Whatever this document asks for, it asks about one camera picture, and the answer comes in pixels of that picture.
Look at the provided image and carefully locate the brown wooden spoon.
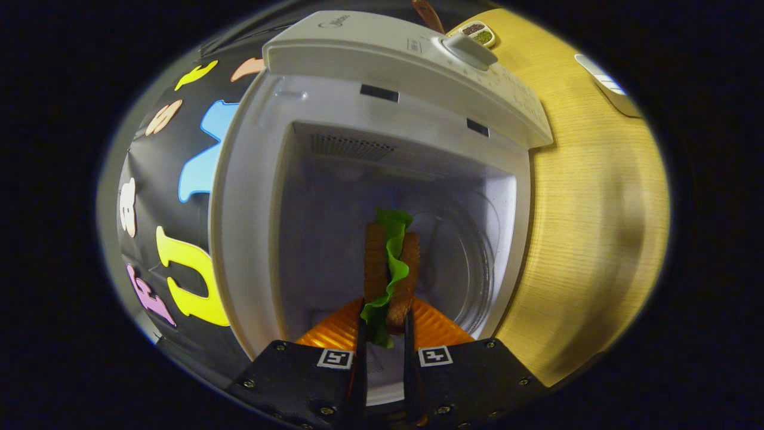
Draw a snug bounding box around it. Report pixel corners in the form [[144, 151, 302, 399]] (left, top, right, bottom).
[[411, 0, 445, 33]]

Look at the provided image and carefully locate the lettuce sandwich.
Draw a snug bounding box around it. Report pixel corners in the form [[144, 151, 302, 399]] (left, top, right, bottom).
[[360, 208, 420, 350]]

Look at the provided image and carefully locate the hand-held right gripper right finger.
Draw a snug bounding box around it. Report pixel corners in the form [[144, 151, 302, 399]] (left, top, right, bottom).
[[403, 297, 550, 430]]

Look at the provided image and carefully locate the white divided dish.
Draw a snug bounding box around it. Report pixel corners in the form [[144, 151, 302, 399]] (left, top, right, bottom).
[[460, 21, 496, 48]]

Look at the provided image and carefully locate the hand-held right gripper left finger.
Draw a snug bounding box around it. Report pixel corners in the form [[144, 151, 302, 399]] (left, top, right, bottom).
[[226, 297, 368, 430]]

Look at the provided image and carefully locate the white microwave oven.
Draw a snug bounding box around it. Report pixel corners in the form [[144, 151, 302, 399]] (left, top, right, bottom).
[[209, 10, 554, 407]]

